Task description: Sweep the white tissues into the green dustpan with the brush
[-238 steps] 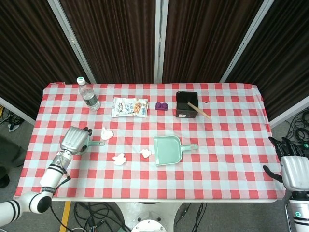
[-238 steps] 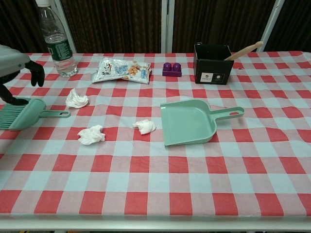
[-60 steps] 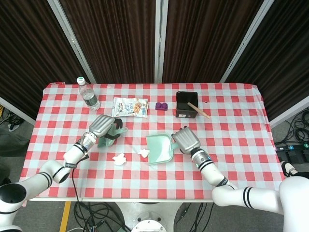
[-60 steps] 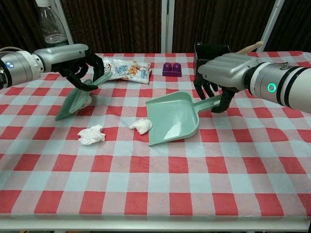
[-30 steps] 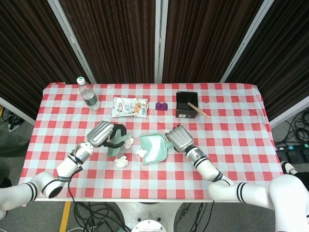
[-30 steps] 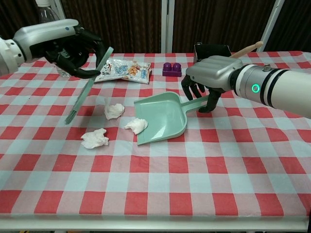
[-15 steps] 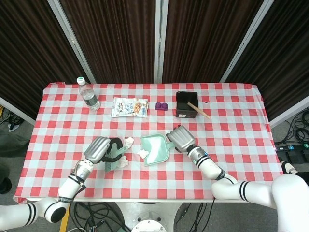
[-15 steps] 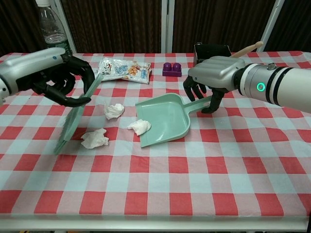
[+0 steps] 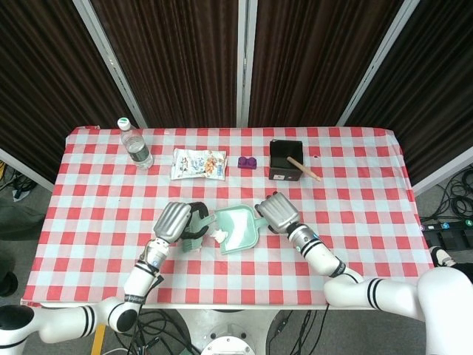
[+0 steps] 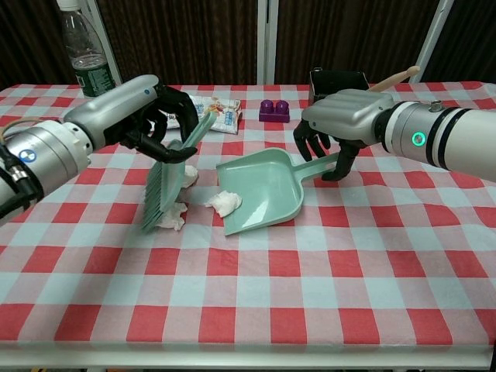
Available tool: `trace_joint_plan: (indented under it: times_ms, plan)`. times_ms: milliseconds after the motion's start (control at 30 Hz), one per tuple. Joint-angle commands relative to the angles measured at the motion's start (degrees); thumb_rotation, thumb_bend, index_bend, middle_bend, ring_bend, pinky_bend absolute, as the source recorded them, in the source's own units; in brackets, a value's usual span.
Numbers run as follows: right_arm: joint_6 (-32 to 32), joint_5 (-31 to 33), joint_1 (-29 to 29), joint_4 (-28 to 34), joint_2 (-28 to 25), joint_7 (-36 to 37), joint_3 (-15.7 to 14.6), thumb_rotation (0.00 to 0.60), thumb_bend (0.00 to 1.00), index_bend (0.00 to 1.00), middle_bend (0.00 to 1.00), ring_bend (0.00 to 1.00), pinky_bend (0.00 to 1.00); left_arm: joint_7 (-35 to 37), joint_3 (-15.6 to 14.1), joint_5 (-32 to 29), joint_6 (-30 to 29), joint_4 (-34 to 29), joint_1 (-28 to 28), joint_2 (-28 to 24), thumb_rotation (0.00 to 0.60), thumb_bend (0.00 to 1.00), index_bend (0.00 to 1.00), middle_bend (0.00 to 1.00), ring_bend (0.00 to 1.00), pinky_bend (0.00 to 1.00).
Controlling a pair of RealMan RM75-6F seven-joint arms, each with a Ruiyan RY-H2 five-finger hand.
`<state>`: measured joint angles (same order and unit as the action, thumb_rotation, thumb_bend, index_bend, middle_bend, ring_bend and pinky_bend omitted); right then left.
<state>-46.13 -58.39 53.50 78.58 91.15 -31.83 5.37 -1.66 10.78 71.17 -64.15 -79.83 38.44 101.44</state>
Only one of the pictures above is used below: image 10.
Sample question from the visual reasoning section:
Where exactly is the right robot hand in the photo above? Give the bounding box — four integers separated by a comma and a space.
293, 88, 394, 182

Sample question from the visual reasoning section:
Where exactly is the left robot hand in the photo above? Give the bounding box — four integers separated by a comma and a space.
64, 74, 199, 164

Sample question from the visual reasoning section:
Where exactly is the green hand brush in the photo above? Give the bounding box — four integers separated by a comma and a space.
139, 111, 218, 234

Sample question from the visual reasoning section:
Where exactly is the tissue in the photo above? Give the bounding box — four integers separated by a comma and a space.
157, 201, 189, 233
181, 164, 200, 191
204, 190, 244, 219

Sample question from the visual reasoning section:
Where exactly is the green dustpan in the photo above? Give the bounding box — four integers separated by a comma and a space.
215, 147, 343, 236

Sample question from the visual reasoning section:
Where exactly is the white snack packet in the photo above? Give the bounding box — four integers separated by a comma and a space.
164, 92, 243, 136

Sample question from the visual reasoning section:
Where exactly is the black square box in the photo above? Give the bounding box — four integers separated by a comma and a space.
308, 67, 371, 106

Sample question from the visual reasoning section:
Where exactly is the clear plastic water bottle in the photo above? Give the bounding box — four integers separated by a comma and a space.
56, 0, 119, 99

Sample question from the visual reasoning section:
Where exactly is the wooden stick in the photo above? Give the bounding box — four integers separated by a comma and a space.
366, 65, 422, 94

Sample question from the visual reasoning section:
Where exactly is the purple building block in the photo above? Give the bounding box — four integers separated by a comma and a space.
258, 98, 291, 124

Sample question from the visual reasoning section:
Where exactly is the dark brown curtain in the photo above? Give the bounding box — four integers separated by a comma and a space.
0, 0, 496, 91

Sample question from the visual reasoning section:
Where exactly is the red white checked tablecloth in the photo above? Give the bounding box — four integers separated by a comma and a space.
0, 81, 496, 356

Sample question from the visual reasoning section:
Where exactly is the white slanted frame post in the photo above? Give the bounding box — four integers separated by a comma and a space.
408, 0, 455, 84
79, 0, 124, 87

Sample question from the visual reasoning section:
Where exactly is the white upright frame post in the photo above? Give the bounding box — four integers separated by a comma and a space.
256, 0, 279, 85

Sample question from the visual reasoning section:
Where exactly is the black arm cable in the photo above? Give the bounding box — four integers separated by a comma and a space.
0, 143, 43, 206

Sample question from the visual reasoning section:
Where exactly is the white table frame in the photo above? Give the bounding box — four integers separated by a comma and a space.
0, 348, 496, 371

